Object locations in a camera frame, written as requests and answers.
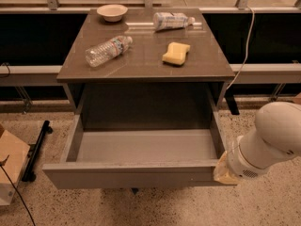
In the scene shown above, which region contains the grey top drawer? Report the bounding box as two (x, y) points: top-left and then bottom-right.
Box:
(41, 84), (239, 190)

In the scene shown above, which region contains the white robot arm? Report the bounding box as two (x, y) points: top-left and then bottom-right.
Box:
(214, 102), (301, 185)

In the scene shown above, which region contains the grey drawer cabinet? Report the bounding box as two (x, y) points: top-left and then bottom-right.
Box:
(57, 8), (234, 131)

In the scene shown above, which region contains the yellow sponge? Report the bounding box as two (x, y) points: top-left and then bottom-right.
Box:
(162, 42), (190, 66)

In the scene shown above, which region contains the white blue lying bottle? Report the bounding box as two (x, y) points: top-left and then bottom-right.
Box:
(153, 12), (196, 31)

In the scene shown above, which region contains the clear plastic water bottle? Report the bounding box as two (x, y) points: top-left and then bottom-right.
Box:
(85, 36), (133, 68)

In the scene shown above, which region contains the black floor bar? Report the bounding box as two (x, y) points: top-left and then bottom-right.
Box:
(22, 121), (53, 182)

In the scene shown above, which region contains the white ceramic bowl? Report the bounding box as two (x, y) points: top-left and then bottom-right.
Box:
(97, 5), (128, 23)

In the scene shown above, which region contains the cardboard box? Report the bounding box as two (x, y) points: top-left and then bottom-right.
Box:
(0, 125), (30, 206)

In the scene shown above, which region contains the white cable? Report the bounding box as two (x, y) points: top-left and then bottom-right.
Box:
(225, 6), (256, 91)

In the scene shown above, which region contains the black cable on floor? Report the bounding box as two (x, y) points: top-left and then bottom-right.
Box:
(0, 165), (36, 226)

